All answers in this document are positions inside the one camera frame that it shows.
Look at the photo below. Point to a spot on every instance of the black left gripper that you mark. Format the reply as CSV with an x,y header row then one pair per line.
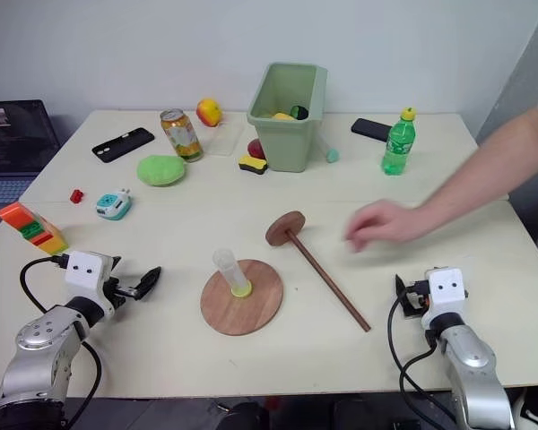
x,y
113,293

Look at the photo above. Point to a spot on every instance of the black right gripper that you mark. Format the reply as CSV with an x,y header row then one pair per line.
x,y
416,299

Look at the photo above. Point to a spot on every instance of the wooden rod with disc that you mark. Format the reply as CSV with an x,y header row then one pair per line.
x,y
316,264

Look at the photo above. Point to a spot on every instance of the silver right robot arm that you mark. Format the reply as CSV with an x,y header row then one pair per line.
x,y
471,372

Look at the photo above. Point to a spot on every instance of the person's bare forearm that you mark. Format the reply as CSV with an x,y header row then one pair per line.
x,y
479,165

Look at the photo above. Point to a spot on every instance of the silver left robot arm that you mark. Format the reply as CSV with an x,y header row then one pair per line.
x,y
40,354

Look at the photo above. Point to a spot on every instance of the person's bare hand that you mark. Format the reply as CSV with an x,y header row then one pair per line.
x,y
385,224

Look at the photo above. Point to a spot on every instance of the teal white plug adapter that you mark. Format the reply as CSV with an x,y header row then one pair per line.
x,y
113,204

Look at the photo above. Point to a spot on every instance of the small red toy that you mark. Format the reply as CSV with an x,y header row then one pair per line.
x,y
76,196

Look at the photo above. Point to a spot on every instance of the clear tube with green collar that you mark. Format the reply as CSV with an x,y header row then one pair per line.
x,y
231,273

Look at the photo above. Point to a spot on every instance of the green round plush pad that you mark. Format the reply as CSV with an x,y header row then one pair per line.
x,y
160,170

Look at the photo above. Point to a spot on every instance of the orange green toy block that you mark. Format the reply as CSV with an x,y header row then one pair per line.
x,y
31,227

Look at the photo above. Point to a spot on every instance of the black phone case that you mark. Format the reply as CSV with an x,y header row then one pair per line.
x,y
123,142

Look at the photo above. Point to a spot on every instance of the yellow drink can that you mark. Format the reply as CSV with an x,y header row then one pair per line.
x,y
181,134

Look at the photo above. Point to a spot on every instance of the green soda bottle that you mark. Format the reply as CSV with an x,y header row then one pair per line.
x,y
399,143

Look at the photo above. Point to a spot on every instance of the clear plastic tray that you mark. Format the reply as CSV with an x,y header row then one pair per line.
x,y
224,139

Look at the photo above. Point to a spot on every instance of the yellow black sponge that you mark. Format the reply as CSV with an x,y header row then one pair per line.
x,y
253,164

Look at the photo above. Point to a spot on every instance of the black smartphone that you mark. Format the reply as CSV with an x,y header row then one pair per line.
x,y
370,129

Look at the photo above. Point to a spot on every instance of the red fruit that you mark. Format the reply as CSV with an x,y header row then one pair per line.
x,y
255,148

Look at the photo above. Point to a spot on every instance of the red yellow apple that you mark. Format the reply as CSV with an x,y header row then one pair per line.
x,y
208,112

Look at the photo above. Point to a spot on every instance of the dark laptop computer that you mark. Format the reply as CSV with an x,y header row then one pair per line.
x,y
13,139

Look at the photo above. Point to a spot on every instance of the dark rounded shape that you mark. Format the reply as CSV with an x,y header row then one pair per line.
x,y
244,416

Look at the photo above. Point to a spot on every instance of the green plastic bin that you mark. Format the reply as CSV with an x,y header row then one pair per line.
x,y
291,139

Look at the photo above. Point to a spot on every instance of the green and black item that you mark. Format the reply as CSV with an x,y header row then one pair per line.
x,y
299,112

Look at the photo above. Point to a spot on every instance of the yellow item in bin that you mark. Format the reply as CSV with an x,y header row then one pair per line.
x,y
281,117

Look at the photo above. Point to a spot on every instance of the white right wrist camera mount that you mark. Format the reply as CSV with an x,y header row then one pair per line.
x,y
446,291

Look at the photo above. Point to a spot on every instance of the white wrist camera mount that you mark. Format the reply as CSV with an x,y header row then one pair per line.
x,y
446,291
84,280

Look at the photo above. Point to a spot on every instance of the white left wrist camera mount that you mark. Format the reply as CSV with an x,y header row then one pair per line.
x,y
84,280

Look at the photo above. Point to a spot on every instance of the round wooden base plate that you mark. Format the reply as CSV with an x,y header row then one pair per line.
x,y
251,313

